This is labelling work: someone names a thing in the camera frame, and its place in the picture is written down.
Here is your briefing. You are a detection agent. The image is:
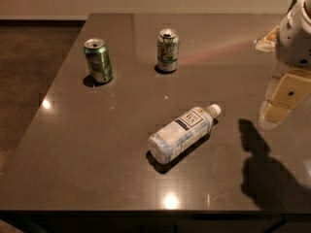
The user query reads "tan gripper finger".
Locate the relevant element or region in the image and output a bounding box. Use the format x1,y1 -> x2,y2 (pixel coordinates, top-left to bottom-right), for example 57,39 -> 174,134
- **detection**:
256,26 -> 279,52
260,69 -> 311,124

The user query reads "clear blue plastic bottle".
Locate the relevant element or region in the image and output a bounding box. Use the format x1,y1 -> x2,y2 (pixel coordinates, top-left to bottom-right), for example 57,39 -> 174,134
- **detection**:
148,104 -> 222,165

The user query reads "white green soda can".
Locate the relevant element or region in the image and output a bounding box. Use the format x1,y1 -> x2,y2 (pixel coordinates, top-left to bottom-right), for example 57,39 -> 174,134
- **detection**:
157,28 -> 180,73

